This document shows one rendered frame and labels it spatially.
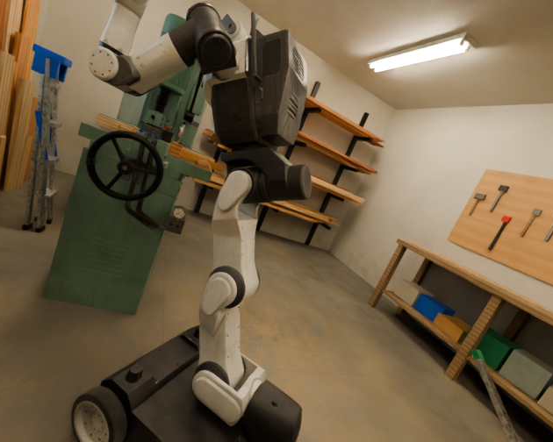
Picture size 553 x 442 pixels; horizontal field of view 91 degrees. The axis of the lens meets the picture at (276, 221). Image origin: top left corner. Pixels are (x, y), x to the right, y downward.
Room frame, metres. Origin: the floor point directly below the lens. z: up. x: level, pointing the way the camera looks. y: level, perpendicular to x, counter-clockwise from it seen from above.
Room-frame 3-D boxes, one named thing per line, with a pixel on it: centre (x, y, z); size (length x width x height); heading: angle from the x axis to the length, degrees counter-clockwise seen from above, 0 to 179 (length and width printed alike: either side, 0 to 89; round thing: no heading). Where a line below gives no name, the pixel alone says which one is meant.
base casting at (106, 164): (1.55, 0.82, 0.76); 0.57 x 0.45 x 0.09; 20
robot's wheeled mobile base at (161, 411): (0.88, -0.05, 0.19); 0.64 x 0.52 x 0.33; 71
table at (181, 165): (1.35, 0.70, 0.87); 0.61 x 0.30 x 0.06; 110
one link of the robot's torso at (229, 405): (0.87, -0.08, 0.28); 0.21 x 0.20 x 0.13; 71
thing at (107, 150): (1.38, 0.76, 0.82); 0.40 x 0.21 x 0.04; 110
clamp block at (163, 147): (1.27, 0.67, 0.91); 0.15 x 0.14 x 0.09; 110
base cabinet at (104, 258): (1.55, 0.82, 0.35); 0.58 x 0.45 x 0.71; 20
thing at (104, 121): (1.47, 0.74, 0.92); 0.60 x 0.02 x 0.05; 110
